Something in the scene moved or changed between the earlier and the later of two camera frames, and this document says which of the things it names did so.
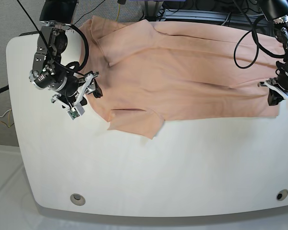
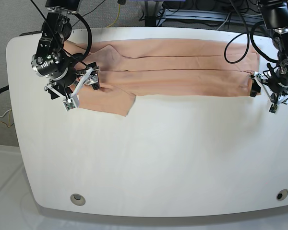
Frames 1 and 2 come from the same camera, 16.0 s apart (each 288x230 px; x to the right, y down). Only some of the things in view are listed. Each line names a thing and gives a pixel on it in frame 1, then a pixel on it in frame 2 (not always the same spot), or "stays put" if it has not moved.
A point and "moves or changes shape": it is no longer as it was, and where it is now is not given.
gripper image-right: [287, 78] -> [279, 79]
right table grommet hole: [282, 194] stays put
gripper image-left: [70, 88] -> [60, 85]
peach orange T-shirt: [150, 72] moves or changes shape
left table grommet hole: [78, 199] stays put
